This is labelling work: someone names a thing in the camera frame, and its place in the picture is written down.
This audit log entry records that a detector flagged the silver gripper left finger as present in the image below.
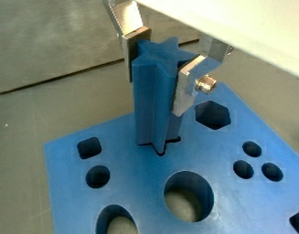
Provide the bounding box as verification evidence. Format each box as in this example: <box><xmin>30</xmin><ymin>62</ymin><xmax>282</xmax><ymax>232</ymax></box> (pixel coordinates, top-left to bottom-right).
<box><xmin>103</xmin><ymin>0</ymin><xmax>151</xmax><ymax>81</ymax></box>

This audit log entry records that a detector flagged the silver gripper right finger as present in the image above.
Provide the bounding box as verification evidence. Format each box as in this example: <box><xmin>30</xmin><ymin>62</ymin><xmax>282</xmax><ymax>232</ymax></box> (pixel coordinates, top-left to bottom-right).
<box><xmin>173</xmin><ymin>35</ymin><xmax>231</xmax><ymax>116</ymax></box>

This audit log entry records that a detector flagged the blue star-shaped peg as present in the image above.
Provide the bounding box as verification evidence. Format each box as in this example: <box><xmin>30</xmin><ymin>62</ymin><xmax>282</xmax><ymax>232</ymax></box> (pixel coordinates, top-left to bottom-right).
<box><xmin>132</xmin><ymin>37</ymin><xmax>195</xmax><ymax>154</ymax></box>

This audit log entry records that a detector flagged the blue shape-sorting block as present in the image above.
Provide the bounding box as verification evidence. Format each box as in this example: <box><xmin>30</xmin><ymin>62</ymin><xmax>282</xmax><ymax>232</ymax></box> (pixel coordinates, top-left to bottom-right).
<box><xmin>44</xmin><ymin>85</ymin><xmax>299</xmax><ymax>234</ymax></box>

